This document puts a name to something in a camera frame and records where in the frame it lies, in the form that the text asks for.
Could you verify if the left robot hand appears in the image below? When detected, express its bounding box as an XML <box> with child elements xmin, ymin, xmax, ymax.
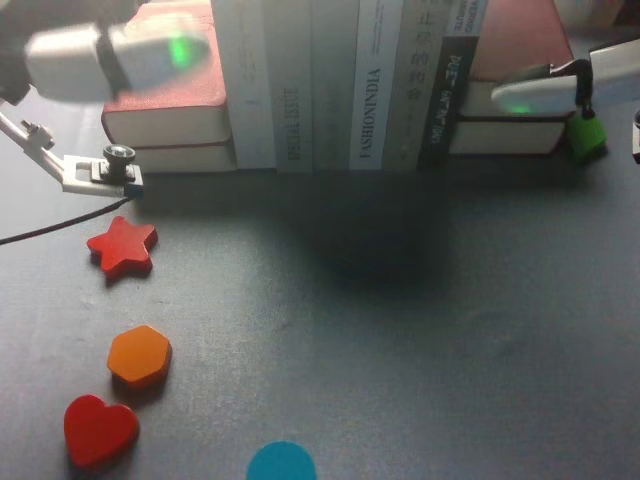
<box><xmin>0</xmin><ymin>0</ymin><xmax>214</xmax><ymax>106</ymax></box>

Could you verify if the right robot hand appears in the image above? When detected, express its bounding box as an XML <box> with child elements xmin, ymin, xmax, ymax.
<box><xmin>491</xmin><ymin>38</ymin><xmax>640</xmax><ymax>117</ymax></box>

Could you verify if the green toy block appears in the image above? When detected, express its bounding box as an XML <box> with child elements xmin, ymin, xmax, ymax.
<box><xmin>564</xmin><ymin>109</ymin><xmax>609</xmax><ymax>165</ymax></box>

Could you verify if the black book with pale lettering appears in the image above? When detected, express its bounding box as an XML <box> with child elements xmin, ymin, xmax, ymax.
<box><xmin>417</xmin><ymin>34</ymin><xmax>479</xmax><ymax>170</ymax></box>

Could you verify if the pale book with dark lettering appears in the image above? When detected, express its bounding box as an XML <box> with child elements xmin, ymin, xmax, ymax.
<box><xmin>443</xmin><ymin>0</ymin><xmax>490</xmax><ymax>40</ymax></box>

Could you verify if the grey book with Chinese lettering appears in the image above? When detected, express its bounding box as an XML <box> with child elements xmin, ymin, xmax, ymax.
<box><xmin>383</xmin><ymin>0</ymin><xmax>446</xmax><ymax>171</ymax></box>

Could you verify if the red wooden star block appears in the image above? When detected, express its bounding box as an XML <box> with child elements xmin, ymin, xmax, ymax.
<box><xmin>86</xmin><ymin>215</ymin><xmax>160</xmax><ymax>284</ymax></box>

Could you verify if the plain grey book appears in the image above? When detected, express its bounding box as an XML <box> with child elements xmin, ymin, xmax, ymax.
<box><xmin>309</xmin><ymin>0</ymin><xmax>362</xmax><ymax>172</ymax></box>

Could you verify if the pale Special Issue book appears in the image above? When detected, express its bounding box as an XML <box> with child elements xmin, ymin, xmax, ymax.
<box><xmin>262</xmin><ymin>0</ymin><xmax>317</xmax><ymax>175</ymax></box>

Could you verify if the orange wooden hexagon block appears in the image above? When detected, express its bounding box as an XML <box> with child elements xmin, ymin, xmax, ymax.
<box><xmin>106</xmin><ymin>324</ymin><xmax>174</xmax><ymax>392</ymax></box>

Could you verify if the grey table cloth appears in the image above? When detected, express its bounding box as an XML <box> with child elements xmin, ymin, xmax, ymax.
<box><xmin>0</xmin><ymin>97</ymin><xmax>640</xmax><ymax>480</ymax></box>

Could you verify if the red wooden heart block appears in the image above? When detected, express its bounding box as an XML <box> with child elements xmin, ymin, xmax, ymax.
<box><xmin>63</xmin><ymin>394</ymin><xmax>141</xmax><ymax>470</ymax></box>

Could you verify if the blue wooden disc block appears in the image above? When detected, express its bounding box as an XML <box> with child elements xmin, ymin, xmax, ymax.
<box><xmin>246</xmin><ymin>440</ymin><xmax>319</xmax><ymax>480</ymax></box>

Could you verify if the black camera cable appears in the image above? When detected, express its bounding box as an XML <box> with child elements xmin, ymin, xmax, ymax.
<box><xmin>0</xmin><ymin>195</ymin><xmax>137</xmax><ymax>246</ymax></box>

